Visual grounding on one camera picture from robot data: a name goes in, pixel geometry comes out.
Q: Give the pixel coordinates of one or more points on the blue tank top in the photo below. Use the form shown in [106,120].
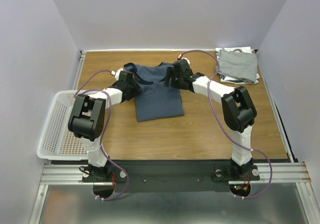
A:
[155,100]

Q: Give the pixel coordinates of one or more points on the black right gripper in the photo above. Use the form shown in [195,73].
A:
[173,77]

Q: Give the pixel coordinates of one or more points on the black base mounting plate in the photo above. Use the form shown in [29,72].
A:
[157,176]

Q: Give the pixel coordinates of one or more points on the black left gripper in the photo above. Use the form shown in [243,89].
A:
[137,89]

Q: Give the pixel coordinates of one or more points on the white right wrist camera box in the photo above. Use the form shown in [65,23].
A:
[181,57]

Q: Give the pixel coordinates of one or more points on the white plastic basket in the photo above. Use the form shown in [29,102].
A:
[56,142]

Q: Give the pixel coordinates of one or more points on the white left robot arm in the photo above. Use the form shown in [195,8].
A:
[90,116]

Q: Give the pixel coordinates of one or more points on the folded grey tank top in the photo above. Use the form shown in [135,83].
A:
[236,65]

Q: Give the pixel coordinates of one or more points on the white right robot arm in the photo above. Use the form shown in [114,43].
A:
[237,107]

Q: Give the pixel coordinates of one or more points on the folded white printed tank top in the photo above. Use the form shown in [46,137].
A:
[237,59]

